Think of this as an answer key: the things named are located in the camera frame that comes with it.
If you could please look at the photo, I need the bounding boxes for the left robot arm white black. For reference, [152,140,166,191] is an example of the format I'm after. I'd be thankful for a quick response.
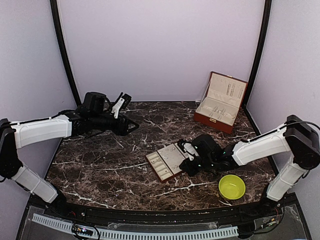
[0,92,139,218]

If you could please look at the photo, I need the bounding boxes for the left black frame post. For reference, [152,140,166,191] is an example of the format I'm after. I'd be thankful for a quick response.
[49,0,81,106]

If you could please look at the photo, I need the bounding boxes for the white slotted cable duct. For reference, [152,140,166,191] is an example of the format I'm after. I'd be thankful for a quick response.
[31,213,239,240]

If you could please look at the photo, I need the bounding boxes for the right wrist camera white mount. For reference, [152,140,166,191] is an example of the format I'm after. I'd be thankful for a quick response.
[177,139,197,161]

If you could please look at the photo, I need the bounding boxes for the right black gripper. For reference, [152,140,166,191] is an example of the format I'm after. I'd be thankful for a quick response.
[179,156,216,177]

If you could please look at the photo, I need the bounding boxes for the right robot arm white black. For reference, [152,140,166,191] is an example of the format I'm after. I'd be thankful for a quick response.
[177,115,320,217]

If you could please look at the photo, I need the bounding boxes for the black frame post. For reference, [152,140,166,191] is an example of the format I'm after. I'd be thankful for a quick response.
[49,0,81,106]
[242,0,272,109]

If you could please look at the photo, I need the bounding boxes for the red jewelry tray insert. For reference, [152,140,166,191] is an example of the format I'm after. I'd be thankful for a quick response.
[145,143,188,183]

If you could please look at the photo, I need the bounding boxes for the lime green bowl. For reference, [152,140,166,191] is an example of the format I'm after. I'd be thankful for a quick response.
[218,174,246,200]

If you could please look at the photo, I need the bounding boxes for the red jewelry box open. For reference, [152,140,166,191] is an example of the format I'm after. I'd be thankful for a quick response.
[193,71,248,134]

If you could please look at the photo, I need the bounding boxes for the right black frame post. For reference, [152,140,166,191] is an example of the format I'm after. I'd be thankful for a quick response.
[242,0,272,109]

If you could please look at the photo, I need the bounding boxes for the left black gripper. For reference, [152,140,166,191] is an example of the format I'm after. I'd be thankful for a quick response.
[90,112,139,136]

